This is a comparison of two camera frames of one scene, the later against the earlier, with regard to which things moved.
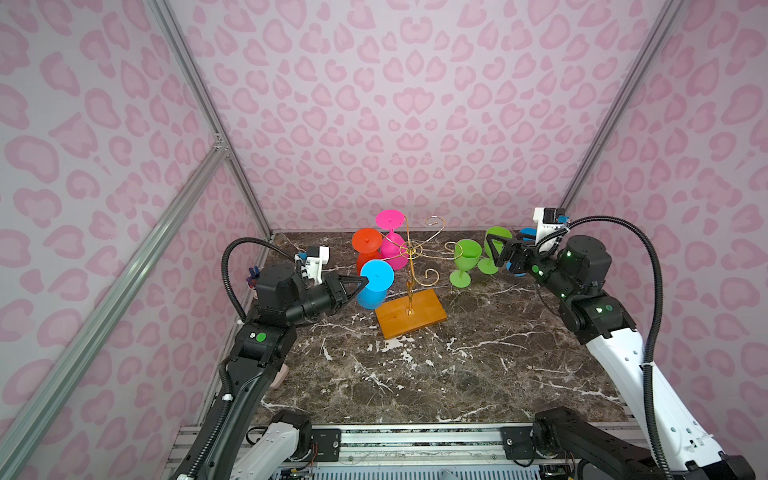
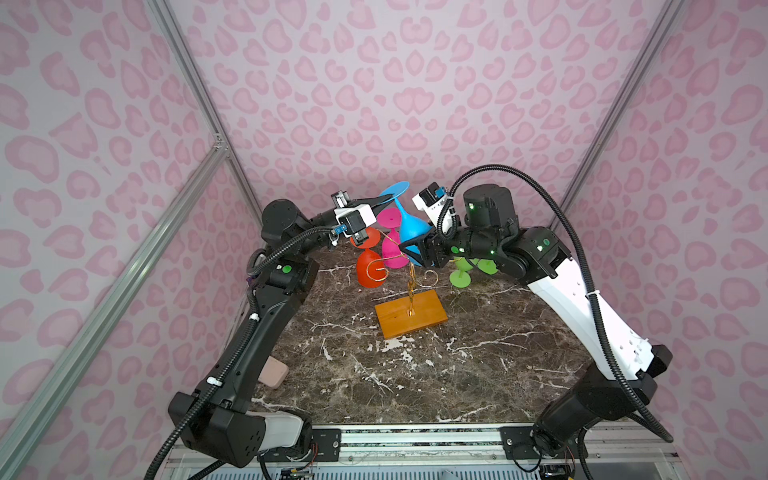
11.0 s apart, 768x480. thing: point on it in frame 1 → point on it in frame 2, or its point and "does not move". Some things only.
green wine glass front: (467, 253) does not move
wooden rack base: (410, 314) does not move
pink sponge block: (280, 376) does not move
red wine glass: (366, 243) does not move
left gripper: (336, 289) → (371, 203)
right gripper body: (527, 254) → (456, 243)
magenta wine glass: (394, 248) does not move
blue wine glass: (380, 275) → (410, 228)
